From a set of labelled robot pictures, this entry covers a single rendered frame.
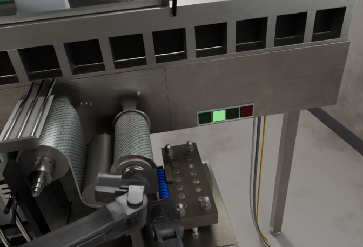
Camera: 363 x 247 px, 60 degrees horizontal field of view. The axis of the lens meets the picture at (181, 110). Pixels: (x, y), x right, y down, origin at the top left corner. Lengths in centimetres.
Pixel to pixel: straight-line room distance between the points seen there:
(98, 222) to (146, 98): 65
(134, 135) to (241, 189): 168
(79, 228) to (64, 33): 68
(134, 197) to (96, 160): 42
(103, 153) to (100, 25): 44
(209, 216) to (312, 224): 143
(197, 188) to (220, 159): 164
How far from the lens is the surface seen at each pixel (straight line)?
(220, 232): 127
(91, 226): 70
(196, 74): 121
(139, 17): 111
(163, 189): 123
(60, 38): 115
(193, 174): 130
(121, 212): 70
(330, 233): 250
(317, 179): 281
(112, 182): 78
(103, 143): 118
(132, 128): 109
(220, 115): 133
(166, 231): 90
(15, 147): 95
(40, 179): 95
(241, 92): 131
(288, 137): 178
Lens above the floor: 194
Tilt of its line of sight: 33 degrees down
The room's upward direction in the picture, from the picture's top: 5 degrees counter-clockwise
